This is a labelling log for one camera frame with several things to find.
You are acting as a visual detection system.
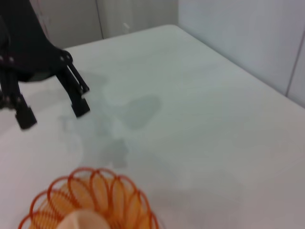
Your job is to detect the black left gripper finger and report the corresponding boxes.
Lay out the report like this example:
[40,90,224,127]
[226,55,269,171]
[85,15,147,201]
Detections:
[58,62,91,117]

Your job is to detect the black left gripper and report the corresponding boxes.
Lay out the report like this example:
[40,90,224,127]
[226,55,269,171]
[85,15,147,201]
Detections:
[0,0,73,130]

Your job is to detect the orange woven plastic basket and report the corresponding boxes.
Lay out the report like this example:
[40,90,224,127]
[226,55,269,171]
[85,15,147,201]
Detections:
[18,167,159,229]

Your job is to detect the pale round bread bun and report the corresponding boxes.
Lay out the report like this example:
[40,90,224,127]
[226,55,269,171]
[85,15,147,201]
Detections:
[56,211,110,229]

